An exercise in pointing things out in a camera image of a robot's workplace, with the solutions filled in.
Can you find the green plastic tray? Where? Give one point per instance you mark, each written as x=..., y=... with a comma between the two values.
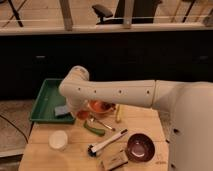
x=47, y=100

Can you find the small cardboard box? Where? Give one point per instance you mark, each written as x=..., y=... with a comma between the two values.
x=114, y=161

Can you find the dark brown bowl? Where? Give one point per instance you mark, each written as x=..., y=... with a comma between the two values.
x=140, y=148

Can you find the black office chair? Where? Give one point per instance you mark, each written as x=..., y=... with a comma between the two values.
x=135, y=11

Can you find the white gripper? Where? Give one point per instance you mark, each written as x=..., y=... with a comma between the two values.
x=75, y=106

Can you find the yellow corn cob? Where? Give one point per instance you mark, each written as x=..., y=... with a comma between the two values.
x=117, y=114

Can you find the white paper cup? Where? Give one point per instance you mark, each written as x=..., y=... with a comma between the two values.
x=58, y=140

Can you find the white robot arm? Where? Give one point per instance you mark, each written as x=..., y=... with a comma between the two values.
x=189, y=103

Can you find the orange-red apple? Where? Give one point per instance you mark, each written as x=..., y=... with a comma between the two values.
x=82, y=115

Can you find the metal spoon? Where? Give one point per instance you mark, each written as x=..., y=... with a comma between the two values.
x=93, y=119

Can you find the grey sponge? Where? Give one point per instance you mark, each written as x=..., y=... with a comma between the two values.
x=61, y=111

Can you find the orange bowl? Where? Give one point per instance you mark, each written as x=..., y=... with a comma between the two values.
x=100, y=107

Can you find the white handled brush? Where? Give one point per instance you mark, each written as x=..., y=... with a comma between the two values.
x=94, y=149

